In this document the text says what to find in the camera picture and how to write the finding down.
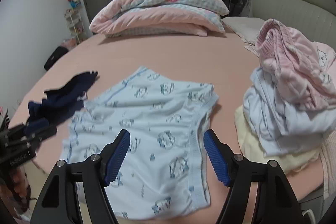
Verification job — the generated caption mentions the light blue pajama pants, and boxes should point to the light blue pajama pants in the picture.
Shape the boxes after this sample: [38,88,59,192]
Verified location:
[60,67,219,220]

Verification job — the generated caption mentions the left hand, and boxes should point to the left hand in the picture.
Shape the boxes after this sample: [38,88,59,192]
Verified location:
[1,166,29,202]

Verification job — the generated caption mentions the navy blue garment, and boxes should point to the navy blue garment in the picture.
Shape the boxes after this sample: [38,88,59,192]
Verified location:
[27,71,98,126]

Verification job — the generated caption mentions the lavender white garment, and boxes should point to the lavender white garment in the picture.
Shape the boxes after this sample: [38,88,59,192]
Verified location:
[243,67,335,156]

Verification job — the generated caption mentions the cream yellow garment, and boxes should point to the cream yellow garment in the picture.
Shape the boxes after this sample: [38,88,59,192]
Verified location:
[233,104,326,176]

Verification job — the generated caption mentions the black bag on floor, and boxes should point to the black bag on floor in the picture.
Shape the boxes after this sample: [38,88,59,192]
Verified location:
[44,46,69,71]

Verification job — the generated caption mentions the white shelf rack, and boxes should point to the white shelf rack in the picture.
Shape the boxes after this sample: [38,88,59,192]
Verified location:
[64,9,87,44]

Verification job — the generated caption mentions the pink ribbed garment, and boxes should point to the pink ribbed garment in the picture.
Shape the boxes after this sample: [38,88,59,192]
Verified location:
[255,19,335,111]

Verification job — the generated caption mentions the beige bed pillow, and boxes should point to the beige bed pillow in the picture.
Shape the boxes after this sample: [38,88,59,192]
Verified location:
[222,16,265,56]

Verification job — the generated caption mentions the pink folded quilt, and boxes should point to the pink folded quilt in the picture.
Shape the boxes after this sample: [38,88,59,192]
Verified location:
[89,0,229,37]

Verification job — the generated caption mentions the grey green padded headboard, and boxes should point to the grey green padded headboard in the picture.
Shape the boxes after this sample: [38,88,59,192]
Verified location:
[249,0,335,48]

